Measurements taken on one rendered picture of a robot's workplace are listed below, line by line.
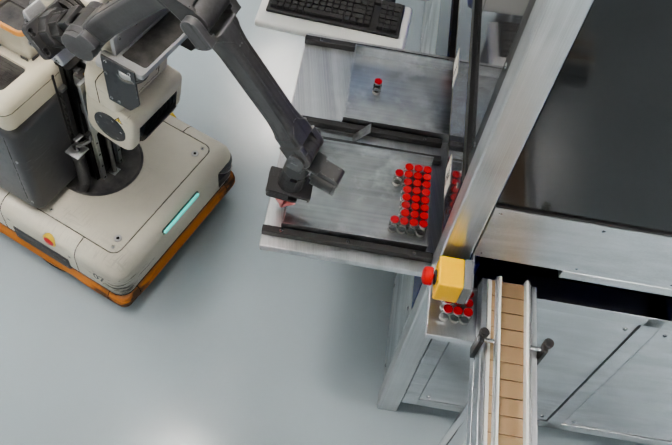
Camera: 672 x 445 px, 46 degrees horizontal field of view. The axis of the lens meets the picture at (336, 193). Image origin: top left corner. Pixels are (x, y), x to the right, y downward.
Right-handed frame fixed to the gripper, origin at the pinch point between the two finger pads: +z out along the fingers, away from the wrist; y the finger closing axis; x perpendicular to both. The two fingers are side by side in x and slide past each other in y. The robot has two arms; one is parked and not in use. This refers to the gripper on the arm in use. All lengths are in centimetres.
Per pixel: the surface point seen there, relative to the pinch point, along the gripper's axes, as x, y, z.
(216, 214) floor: 50, -12, 94
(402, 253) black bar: -7.8, 29.1, -4.6
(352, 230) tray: -2.8, 17.5, -0.8
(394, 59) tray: 54, 22, -2
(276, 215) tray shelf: -1.9, -0.4, 2.7
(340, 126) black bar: 26.2, 10.5, -1.3
